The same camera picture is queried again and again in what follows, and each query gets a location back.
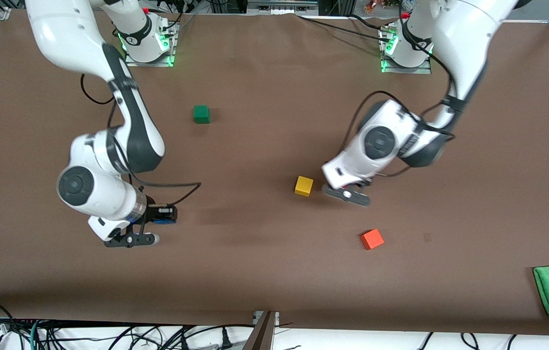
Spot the orange wooden block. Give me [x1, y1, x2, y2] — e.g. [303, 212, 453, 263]
[360, 228, 385, 251]

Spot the yellow wooden block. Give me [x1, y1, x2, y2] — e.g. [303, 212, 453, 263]
[295, 176, 314, 197]

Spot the brown table cover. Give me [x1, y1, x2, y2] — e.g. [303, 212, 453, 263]
[0, 10, 549, 337]

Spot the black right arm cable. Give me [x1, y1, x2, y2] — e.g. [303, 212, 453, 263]
[80, 73, 202, 209]

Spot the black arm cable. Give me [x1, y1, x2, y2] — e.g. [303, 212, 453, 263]
[340, 29, 458, 178]
[80, 73, 202, 209]

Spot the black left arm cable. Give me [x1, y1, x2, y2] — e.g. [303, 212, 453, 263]
[340, 29, 458, 178]

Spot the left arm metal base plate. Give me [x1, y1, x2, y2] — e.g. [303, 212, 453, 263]
[380, 24, 433, 75]

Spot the brown slanted post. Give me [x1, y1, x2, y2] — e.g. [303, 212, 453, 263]
[242, 311, 277, 350]

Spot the black base supply cable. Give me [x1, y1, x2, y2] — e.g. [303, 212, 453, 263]
[296, 14, 392, 43]

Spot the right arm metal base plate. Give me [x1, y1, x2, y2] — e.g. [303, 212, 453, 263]
[123, 17, 178, 68]

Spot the teal cable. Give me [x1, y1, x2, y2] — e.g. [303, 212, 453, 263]
[29, 320, 42, 350]

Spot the silver aluminium frame rail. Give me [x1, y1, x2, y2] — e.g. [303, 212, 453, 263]
[247, 0, 319, 15]

